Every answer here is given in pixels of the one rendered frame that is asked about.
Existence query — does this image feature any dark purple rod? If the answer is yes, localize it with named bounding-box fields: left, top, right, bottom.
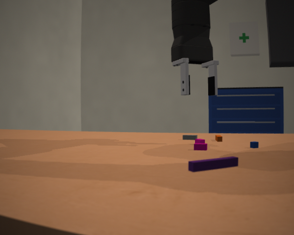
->
left=188, top=157, right=238, bottom=172

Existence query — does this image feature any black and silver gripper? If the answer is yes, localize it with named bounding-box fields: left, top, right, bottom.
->
left=171, top=0, right=219, bottom=95

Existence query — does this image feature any small dark blue cube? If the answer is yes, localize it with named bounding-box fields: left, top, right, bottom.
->
left=250, top=141, right=259, bottom=148

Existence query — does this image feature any grey rod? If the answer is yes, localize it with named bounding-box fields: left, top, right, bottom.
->
left=183, top=135, right=197, bottom=140

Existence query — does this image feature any orange rod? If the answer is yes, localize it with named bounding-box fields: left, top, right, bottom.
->
left=216, top=135, right=222, bottom=141

